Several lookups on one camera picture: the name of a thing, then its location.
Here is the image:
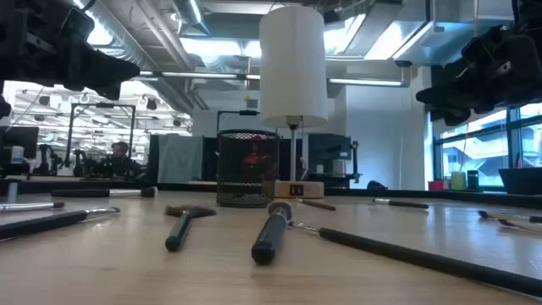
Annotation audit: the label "black metal frame rig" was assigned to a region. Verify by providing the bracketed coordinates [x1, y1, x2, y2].
[63, 103, 136, 170]

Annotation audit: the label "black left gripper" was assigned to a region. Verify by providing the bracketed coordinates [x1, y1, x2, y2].
[0, 0, 141, 102]

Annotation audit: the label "teal cloth partition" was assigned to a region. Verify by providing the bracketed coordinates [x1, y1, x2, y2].
[157, 134, 204, 184]

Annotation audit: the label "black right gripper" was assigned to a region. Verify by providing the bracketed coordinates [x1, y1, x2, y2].
[416, 25, 542, 127]

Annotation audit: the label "long silver ferrule brush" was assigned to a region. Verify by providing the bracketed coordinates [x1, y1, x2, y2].
[0, 201, 66, 213]

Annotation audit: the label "black silver powder brush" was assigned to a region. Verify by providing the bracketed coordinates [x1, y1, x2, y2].
[50, 186, 158, 199]

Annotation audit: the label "black mesh pen cup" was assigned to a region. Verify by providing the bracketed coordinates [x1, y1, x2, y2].
[215, 129, 280, 208]

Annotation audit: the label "yellow green cup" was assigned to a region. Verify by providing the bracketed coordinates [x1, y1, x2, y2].
[451, 170, 467, 191]

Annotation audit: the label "white shade table lamp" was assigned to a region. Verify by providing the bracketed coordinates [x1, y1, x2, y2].
[258, 4, 328, 199]

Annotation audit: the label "dark background machine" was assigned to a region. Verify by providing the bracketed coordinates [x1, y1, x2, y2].
[307, 134, 362, 188]

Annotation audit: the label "fan brush black handle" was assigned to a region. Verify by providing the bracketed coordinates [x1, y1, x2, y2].
[164, 204, 218, 252]

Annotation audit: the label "long ceiling tube light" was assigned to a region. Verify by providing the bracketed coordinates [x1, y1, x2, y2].
[139, 70, 262, 81]

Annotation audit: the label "black brush silver ferrule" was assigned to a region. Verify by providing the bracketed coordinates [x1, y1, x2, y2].
[0, 206, 122, 241]

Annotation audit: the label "long thin black brush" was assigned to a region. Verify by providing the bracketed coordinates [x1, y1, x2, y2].
[289, 219, 542, 298]

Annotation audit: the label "black bin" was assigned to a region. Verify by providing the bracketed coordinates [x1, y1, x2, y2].
[498, 167, 542, 196]

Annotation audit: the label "round silver ventilation duct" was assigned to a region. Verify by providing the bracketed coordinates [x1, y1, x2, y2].
[171, 0, 211, 36]

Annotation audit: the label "thick black handle brush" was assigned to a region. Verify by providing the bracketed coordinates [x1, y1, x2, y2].
[251, 201, 293, 267]

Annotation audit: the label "rectangular silver ventilation duct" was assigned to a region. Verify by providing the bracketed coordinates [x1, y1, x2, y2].
[393, 0, 520, 68]

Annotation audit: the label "small dark makeup brush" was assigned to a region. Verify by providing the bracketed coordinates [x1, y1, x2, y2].
[296, 197, 337, 212]

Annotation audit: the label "black computer monitor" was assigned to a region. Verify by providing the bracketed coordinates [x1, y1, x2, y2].
[0, 125, 40, 160]

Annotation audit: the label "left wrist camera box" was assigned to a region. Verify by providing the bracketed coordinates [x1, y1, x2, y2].
[60, 7, 96, 42]

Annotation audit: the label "short ceiling tube light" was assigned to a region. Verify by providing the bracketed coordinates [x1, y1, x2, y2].
[328, 77, 411, 88]

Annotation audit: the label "person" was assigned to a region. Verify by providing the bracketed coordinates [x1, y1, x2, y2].
[95, 141, 143, 178]

